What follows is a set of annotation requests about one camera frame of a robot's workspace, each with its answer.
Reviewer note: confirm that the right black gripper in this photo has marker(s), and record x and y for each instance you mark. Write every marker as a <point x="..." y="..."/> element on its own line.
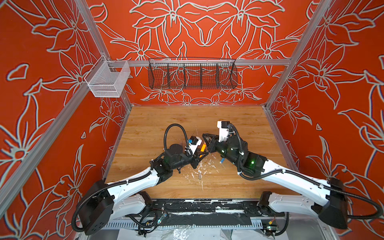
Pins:
<point x="216" y="144"/>

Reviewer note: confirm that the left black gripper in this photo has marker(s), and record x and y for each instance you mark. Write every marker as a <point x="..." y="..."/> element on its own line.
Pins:
<point x="194" y="157"/>

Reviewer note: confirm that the orange marker pen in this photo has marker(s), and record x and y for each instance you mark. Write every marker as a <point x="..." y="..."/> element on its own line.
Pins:
<point x="203" y="147"/>

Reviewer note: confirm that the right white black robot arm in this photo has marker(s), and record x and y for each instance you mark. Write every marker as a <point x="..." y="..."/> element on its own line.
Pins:
<point x="325" y="199"/>

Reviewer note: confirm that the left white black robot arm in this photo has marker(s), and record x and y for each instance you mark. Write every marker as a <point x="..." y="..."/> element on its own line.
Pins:
<point x="104" y="202"/>

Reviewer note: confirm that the white mesh basket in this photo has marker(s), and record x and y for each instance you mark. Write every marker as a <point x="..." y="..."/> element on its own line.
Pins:
<point x="106" y="79"/>

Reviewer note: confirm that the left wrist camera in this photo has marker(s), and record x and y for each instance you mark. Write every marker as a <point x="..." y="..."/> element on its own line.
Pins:
<point x="192" y="145"/>

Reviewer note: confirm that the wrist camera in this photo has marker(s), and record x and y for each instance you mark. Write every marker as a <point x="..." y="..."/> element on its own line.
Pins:
<point x="192" y="145"/>
<point x="224" y="131"/>

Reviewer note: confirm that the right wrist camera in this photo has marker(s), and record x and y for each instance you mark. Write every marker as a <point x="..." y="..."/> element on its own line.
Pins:
<point x="224" y="131"/>

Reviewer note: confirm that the black wire basket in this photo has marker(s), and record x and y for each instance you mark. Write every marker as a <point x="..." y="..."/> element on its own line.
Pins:
<point x="192" y="74"/>

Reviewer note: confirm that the grey slotted cable duct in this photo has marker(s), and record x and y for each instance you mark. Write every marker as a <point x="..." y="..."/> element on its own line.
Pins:
<point x="130" y="225"/>

